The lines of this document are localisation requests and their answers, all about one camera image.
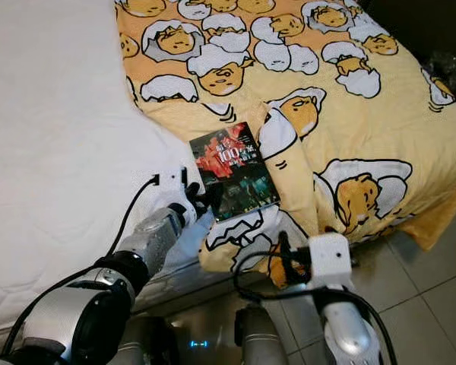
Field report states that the dark red cover book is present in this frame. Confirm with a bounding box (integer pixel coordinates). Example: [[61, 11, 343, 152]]
[[188, 121, 282, 224]]

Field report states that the white quilted mattress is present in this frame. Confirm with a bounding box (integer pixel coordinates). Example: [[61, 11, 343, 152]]
[[0, 0, 229, 335]]

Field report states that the yellow cartoon print blanket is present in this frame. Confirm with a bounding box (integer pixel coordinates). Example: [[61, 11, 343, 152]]
[[114, 0, 456, 290]]

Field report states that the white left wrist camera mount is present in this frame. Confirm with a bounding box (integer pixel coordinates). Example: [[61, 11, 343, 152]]
[[157, 172, 185, 208]]

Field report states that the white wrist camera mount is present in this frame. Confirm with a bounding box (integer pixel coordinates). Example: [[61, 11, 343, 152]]
[[308, 233, 354, 288], [157, 172, 185, 208]]

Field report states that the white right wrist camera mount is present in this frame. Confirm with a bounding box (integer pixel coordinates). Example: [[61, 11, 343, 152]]
[[308, 233, 354, 288]]

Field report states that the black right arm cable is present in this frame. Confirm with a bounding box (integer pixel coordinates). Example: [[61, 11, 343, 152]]
[[232, 247, 400, 365]]

